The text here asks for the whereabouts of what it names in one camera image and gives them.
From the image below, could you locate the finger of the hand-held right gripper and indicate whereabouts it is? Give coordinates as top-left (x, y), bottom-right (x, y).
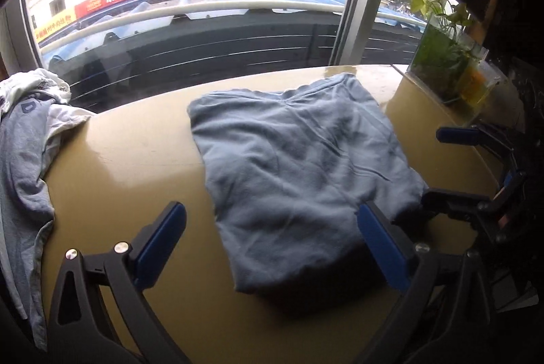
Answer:
top-left (421, 188), bottom-right (504, 246)
top-left (436, 124), bottom-right (517, 173)

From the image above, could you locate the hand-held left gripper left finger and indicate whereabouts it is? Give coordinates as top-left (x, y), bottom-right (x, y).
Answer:
top-left (47, 201), bottom-right (193, 364)

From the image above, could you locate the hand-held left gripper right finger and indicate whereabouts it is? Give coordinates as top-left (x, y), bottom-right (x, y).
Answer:
top-left (358, 201), bottom-right (500, 364)

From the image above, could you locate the blue t-shirt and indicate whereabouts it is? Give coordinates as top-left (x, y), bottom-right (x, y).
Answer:
top-left (188, 72), bottom-right (430, 305)

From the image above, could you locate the yellow glass container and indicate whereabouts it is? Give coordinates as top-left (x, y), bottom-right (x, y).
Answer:
top-left (457, 62), bottom-right (505, 110)

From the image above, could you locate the glass plant tank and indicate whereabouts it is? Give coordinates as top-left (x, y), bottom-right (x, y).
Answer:
top-left (406, 13), bottom-right (489, 110)

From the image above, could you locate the green leafy plant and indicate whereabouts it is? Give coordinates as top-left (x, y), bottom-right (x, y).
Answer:
top-left (409, 0), bottom-right (473, 34)

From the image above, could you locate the grey-blue garment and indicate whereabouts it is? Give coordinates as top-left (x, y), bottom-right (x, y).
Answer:
top-left (0, 89), bottom-right (92, 350)

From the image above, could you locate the grey window mullion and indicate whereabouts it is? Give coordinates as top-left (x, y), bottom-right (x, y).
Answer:
top-left (329, 0), bottom-right (394, 67)

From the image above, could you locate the balcony railing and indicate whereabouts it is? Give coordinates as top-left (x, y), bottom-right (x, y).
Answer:
top-left (39, 0), bottom-right (428, 115)

